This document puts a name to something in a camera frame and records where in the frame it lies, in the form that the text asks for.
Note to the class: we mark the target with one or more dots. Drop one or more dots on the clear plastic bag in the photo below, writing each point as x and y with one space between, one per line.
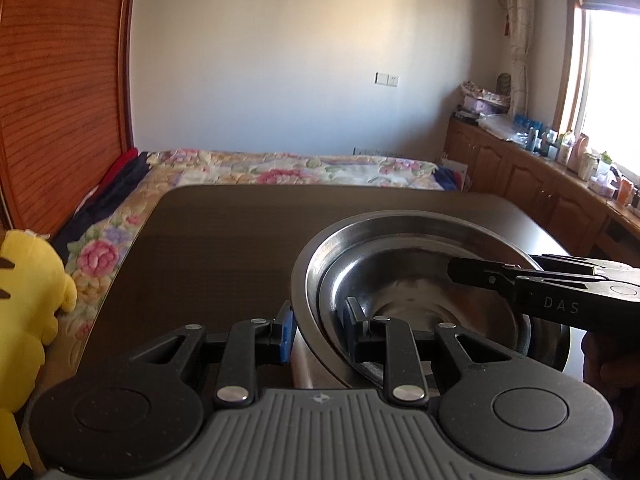
502 127

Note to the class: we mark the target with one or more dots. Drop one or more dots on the white wall switch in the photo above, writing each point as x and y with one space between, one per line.
387 79

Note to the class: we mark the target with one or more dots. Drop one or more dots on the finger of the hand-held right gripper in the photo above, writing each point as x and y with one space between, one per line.
565 261
475 272

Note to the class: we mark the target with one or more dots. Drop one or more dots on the pink bottle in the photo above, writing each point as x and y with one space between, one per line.
581 147

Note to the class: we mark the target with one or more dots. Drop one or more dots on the purple box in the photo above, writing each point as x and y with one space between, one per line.
482 105

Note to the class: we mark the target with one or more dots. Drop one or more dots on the brown woven fan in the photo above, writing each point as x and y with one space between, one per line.
504 83

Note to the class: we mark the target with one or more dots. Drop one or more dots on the patterned beige curtain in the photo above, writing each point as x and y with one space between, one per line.
520 20

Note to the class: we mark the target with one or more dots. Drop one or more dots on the yellow plush toy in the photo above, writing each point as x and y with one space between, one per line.
25 310

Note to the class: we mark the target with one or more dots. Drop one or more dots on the wooden framed window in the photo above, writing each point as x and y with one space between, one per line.
615 85

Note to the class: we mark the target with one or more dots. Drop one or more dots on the dark flat box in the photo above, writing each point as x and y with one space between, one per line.
466 115

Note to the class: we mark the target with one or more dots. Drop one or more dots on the orange bottle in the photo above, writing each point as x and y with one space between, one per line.
624 191

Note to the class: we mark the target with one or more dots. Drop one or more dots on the floral blanket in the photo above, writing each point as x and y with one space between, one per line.
250 170

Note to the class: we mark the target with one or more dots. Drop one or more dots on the tissue box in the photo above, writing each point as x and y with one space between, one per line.
602 186

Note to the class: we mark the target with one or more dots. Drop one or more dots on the green cap bottle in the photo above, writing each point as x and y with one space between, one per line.
605 166

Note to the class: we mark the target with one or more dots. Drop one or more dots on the white jar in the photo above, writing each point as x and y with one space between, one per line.
588 167

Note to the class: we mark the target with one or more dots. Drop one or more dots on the white bottle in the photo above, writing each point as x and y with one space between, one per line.
565 150

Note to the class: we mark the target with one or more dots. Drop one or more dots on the navy and red cloth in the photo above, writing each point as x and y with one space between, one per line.
446 179

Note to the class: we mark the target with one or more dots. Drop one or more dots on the large steel bowl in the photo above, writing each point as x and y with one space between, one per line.
300 275

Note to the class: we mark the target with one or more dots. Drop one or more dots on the floral cloth bundle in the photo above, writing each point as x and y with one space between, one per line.
484 91

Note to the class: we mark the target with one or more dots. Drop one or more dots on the person's right hand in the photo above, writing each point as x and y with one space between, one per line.
610 360

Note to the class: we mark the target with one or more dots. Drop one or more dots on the wooden cabinet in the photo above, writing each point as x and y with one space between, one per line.
525 185

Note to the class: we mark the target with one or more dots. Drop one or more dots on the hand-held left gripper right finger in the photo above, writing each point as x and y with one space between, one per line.
348 322

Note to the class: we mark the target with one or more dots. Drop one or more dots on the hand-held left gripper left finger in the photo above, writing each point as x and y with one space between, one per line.
286 332

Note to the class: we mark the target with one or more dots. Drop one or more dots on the white paper bag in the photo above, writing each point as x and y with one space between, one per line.
457 172

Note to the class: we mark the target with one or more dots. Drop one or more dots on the medium steel bowl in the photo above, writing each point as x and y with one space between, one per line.
330 285

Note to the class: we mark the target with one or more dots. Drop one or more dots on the white wall power strip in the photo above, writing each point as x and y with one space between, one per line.
378 151

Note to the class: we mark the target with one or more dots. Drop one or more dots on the row of small blue bottles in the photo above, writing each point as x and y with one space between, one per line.
529 124

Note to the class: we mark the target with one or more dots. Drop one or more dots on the wooden slatted headboard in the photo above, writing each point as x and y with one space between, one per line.
65 85

